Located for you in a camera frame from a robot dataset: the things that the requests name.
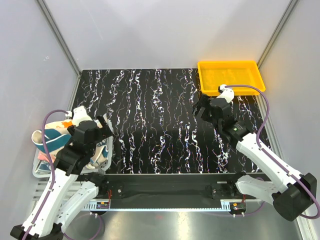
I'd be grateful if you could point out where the orange white patterned towel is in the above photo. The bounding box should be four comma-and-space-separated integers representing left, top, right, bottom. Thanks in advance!
60, 119, 73, 129

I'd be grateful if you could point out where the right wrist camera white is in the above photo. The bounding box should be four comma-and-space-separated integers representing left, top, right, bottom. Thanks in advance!
216, 84, 235, 104

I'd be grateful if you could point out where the aluminium frame rail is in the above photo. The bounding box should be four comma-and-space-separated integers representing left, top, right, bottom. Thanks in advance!
81, 192, 247, 215

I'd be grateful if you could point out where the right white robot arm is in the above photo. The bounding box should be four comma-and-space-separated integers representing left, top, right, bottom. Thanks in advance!
192, 94, 320, 222

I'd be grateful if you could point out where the yellow plastic tray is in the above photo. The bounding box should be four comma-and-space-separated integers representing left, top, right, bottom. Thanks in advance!
197, 60, 266, 97

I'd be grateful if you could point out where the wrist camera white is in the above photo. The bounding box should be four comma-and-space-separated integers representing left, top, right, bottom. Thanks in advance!
72, 105, 92, 126
216, 84, 235, 104

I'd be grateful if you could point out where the teal beige Doraemon towel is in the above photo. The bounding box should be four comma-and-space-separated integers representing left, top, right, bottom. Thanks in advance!
31, 121, 71, 155

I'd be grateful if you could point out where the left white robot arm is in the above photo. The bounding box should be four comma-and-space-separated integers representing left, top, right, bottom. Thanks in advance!
10, 115, 113, 240

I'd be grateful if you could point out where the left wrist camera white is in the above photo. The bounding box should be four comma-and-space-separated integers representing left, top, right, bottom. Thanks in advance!
72, 105, 92, 126

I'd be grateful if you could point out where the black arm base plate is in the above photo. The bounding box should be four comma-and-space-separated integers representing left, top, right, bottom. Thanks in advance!
78, 172, 246, 199

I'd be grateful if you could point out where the grey plastic laundry basket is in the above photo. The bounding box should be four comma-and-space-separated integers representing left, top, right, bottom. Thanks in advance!
32, 113, 113, 179

